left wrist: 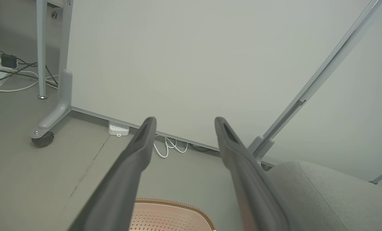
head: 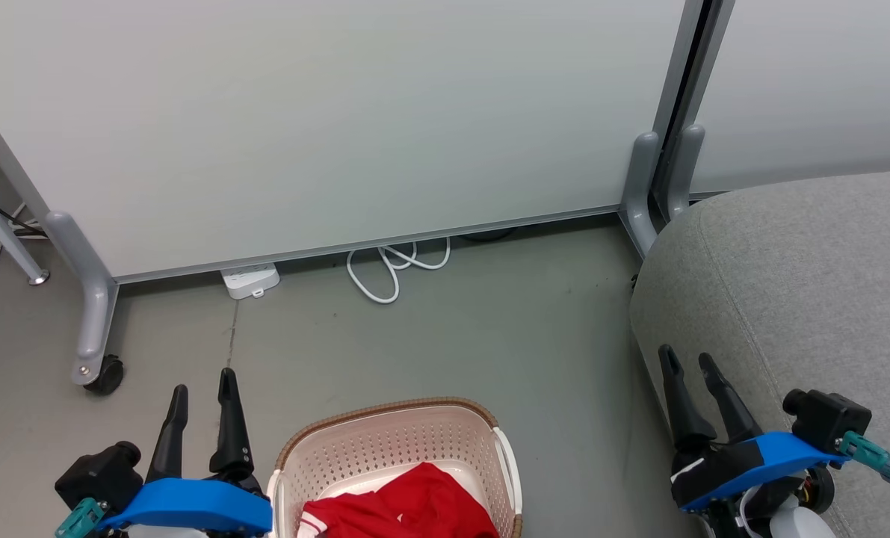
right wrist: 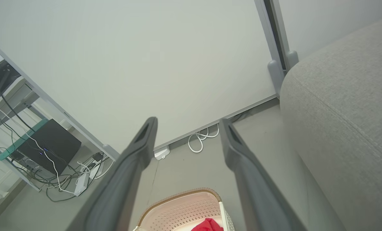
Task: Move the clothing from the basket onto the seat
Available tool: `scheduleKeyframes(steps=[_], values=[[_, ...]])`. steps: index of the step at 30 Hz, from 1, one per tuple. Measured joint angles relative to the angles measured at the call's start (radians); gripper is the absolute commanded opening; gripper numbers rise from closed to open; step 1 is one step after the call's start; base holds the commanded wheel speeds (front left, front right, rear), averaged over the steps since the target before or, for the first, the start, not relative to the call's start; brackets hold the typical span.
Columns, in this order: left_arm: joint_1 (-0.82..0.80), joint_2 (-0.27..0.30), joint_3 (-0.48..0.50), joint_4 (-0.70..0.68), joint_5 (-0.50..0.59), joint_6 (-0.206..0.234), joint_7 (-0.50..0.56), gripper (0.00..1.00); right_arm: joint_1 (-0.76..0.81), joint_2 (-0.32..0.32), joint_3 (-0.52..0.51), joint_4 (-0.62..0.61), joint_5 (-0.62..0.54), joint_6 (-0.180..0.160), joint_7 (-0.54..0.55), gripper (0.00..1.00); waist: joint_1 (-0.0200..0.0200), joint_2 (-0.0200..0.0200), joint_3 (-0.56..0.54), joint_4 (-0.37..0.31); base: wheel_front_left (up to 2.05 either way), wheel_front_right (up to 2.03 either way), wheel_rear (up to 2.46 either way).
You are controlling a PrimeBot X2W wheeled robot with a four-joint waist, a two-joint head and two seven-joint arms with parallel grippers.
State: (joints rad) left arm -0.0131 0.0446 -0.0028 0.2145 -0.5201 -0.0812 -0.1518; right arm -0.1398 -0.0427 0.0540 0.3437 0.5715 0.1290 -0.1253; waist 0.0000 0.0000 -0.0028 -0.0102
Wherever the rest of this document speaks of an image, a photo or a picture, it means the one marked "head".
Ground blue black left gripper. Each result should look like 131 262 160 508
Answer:
101 367 274 538

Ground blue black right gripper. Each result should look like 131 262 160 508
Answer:
658 344 850 536

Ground red and white garment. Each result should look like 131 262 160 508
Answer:
296 462 501 538

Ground grey fabric sofa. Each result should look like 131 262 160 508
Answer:
630 169 890 538

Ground black caster wheel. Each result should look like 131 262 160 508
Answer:
84 355 125 396

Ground white power strip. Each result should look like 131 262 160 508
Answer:
220 262 281 300

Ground grey partition foot with caster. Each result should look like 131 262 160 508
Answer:
43 211 120 386

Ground beige perforated laundry basket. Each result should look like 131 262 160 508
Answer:
267 397 524 538

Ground narrow white partition panel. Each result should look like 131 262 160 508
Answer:
687 0 890 198

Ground wide white partition panel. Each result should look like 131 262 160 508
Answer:
0 0 707 285

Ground left teal plug black cable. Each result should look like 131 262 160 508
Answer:
55 498 109 538

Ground teal plug black cable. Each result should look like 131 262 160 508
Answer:
55 498 109 538
837 431 890 538

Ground right teal plug black cable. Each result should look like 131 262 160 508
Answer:
837 431 890 538

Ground looped white power cable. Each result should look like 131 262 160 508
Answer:
346 236 452 305

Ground thin black floor cable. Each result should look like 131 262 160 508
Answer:
0 203 48 247

